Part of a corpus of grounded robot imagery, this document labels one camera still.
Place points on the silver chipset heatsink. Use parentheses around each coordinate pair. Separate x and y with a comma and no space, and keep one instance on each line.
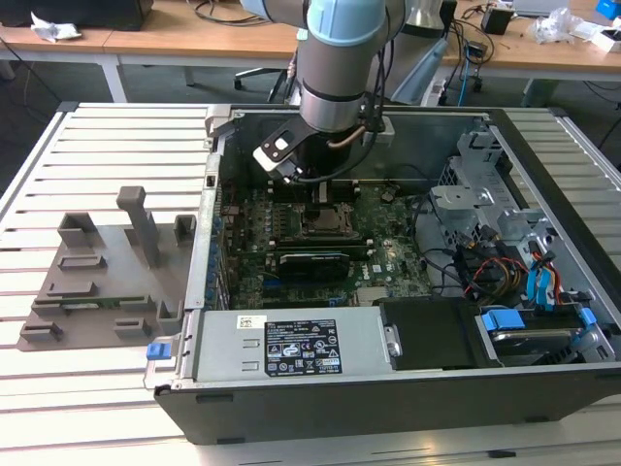
(372,294)

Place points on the white cardboard box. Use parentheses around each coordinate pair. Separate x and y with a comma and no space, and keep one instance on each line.
(609,41)

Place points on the open PC case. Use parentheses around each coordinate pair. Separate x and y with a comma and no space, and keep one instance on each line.
(339,408)

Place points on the blue box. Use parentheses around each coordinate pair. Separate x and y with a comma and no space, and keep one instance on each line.
(609,7)

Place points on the blue case latch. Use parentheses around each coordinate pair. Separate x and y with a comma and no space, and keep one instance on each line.
(157,350)

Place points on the crumpled white paper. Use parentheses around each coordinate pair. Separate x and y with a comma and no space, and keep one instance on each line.
(53,26)

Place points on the round coin battery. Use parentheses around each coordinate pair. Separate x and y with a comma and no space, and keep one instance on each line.
(386,196)

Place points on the green motherboard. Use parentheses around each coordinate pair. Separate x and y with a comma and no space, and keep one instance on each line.
(398,272)

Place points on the hard disk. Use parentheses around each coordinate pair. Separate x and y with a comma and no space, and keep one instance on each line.
(529,347)

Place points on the blue disk carrier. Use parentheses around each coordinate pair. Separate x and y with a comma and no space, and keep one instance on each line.
(502,321)

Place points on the light wooden desk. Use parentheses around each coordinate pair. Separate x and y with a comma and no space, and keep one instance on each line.
(170,43)
(533,53)

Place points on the grey parts rack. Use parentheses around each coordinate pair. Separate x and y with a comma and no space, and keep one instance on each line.
(111,286)

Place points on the small black box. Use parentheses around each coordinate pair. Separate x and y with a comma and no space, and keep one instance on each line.
(496,19)

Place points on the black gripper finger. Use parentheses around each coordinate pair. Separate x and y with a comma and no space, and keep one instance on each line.
(322,194)

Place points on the silver metal drive cage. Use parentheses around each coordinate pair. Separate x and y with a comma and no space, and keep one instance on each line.
(468,201)

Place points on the small grey wrist bracket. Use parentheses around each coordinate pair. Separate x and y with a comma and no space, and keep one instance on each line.
(381,131)

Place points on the silver CPU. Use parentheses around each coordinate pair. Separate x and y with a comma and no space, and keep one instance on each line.
(327,219)

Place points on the CPU socket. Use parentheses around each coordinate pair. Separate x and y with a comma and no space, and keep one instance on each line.
(305,234)

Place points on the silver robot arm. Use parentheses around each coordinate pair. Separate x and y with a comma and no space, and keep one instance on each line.
(339,73)

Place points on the silver laptop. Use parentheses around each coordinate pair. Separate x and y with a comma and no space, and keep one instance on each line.
(538,6)

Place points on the clear plastic bag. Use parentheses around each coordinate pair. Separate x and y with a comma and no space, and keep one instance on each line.
(553,24)

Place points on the black graphics card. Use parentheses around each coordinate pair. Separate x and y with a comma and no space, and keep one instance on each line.
(315,267)

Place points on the black bag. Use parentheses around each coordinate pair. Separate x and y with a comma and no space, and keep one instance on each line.
(111,12)

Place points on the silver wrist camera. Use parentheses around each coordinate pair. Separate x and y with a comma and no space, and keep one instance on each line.
(279,155)

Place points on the black plastic shroud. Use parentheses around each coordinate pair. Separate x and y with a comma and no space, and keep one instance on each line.
(427,335)

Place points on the silver power supply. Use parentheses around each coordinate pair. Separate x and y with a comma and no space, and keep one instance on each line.
(228,340)

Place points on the black desktop box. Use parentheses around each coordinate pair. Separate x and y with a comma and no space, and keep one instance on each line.
(448,14)

